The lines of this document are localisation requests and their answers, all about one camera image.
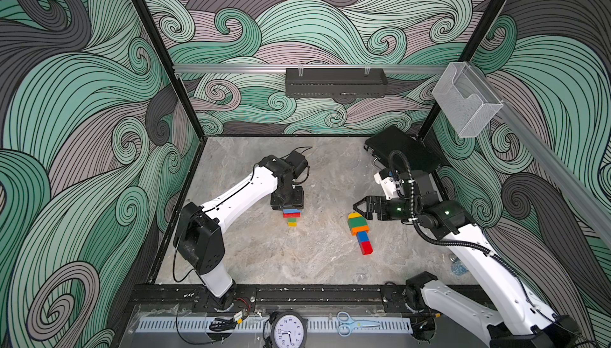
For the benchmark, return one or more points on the white analog clock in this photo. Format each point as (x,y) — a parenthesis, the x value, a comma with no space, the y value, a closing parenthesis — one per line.
(288,330)

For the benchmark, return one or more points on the aluminium rail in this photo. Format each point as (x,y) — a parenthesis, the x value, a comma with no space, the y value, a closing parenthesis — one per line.
(243,68)
(549,129)

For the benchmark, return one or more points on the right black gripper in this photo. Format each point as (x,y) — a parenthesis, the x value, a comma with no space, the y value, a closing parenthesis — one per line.
(371,202)

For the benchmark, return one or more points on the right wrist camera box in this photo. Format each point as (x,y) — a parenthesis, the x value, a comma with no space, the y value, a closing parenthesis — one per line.
(392,186)

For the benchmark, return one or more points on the white slotted cable duct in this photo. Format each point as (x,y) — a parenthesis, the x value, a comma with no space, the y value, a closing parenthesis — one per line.
(315,324)

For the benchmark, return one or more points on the blue square lego brick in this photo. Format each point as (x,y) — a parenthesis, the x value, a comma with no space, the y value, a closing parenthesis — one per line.
(362,237)

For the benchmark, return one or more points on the aluminium right rail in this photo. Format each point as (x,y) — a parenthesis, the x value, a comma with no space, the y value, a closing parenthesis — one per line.
(549,129)

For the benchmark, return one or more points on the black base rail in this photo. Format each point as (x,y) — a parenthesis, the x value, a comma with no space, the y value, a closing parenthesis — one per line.
(389,297)

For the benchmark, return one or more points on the green long lego brick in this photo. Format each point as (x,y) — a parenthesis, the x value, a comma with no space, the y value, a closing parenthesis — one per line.
(357,222)

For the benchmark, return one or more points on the light blue scissors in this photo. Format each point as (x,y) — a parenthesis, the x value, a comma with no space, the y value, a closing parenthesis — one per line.
(347,324)

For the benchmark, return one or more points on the clear plastic wall holder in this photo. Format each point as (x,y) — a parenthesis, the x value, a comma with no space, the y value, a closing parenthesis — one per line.
(467,99)

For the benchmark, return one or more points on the red square lego brick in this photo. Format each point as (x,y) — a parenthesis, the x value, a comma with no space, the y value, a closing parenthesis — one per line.
(366,248)

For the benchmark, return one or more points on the orange long lego brick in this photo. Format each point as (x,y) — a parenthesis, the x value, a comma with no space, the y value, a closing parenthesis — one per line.
(359,229)

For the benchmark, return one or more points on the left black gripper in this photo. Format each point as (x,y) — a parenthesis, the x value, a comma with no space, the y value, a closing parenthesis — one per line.
(297,203)

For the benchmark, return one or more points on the black briefcase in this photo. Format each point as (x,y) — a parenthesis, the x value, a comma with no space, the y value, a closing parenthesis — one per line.
(422,161)

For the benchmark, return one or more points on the aluminium back rail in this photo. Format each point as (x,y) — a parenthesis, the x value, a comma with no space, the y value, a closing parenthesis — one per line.
(243,68)

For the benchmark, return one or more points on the red long lego brick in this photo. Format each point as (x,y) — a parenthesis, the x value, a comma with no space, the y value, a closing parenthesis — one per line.
(294,215)

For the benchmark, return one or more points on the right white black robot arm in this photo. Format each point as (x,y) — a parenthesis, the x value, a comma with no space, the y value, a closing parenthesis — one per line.
(519,317)

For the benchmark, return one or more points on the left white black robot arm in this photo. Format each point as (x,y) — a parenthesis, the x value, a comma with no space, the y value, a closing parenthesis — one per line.
(199,236)

